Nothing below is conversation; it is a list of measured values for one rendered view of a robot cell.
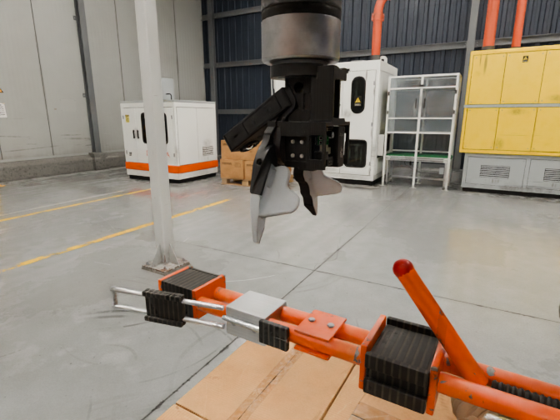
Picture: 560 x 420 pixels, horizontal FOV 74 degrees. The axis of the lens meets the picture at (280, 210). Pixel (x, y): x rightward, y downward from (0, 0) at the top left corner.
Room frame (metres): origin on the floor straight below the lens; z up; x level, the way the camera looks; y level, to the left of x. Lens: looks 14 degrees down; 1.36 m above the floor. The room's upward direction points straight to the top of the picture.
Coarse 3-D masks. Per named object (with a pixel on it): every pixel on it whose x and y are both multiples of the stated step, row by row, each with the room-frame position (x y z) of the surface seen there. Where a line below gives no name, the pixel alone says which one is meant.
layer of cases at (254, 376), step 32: (256, 352) 1.15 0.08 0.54; (288, 352) 1.15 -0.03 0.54; (224, 384) 0.99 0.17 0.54; (256, 384) 0.99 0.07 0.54; (288, 384) 0.99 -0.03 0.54; (320, 384) 0.99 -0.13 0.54; (352, 384) 0.99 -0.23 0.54; (160, 416) 0.86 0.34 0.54; (192, 416) 0.86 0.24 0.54; (224, 416) 0.86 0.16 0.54; (256, 416) 0.86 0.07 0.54; (288, 416) 0.86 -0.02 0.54; (320, 416) 0.86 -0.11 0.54
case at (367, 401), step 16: (368, 400) 0.47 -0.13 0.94; (384, 400) 0.47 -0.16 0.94; (448, 400) 0.47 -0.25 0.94; (352, 416) 0.44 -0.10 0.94; (368, 416) 0.44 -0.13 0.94; (384, 416) 0.44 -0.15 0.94; (400, 416) 0.44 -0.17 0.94; (416, 416) 0.44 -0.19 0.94; (432, 416) 0.44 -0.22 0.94; (448, 416) 0.44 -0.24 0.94
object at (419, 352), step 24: (384, 336) 0.41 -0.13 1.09; (408, 336) 0.41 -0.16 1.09; (432, 336) 0.41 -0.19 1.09; (360, 360) 0.37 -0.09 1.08; (384, 360) 0.35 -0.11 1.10; (408, 360) 0.36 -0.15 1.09; (432, 360) 0.35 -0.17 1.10; (360, 384) 0.37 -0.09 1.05; (384, 384) 0.35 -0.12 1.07; (408, 384) 0.35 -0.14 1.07; (432, 384) 0.33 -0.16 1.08; (408, 408) 0.34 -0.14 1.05; (432, 408) 0.33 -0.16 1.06
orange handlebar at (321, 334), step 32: (224, 288) 0.56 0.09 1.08; (288, 320) 0.48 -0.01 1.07; (320, 320) 0.45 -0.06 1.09; (320, 352) 0.42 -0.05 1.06; (352, 352) 0.39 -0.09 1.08; (448, 384) 0.34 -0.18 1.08; (480, 384) 0.33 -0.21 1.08; (512, 384) 0.34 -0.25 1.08; (544, 384) 0.33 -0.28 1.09; (512, 416) 0.30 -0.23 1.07; (544, 416) 0.29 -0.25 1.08
